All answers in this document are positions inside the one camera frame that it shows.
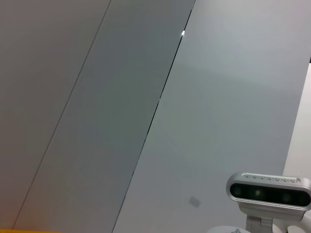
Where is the yellow plastic bin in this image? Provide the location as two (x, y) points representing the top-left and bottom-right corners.
(0, 228), (63, 233)

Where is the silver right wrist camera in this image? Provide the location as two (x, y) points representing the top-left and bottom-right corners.
(225, 172), (311, 233)

